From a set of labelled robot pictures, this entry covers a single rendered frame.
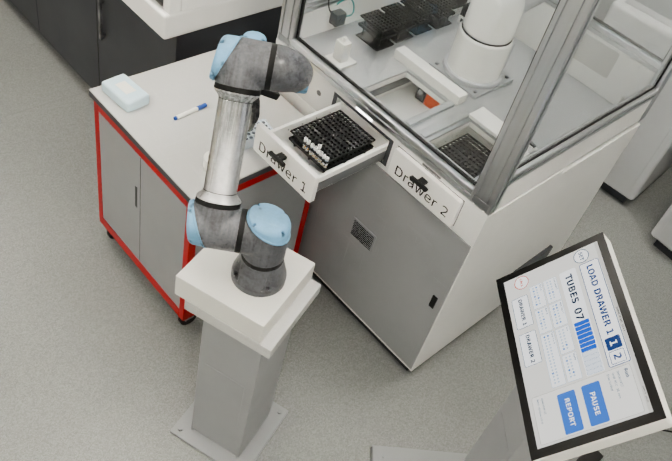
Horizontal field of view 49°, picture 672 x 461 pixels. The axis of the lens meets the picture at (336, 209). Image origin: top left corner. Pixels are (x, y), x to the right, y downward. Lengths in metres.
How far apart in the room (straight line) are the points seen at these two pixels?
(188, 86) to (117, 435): 1.24
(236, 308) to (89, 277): 1.22
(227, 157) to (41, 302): 1.39
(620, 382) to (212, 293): 1.02
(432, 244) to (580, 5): 0.97
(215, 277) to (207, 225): 0.21
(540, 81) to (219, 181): 0.86
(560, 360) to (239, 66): 1.03
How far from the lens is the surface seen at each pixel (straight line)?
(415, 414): 2.90
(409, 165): 2.37
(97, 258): 3.15
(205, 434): 2.69
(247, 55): 1.80
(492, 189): 2.21
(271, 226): 1.86
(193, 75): 2.80
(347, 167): 2.34
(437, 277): 2.53
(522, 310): 1.98
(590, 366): 1.82
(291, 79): 1.82
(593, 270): 1.94
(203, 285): 2.01
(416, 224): 2.49
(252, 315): 1.96
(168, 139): 2.52
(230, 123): 1.83
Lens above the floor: 2.43
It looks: 45 degrees down
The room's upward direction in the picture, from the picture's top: 16 degrees clockwise
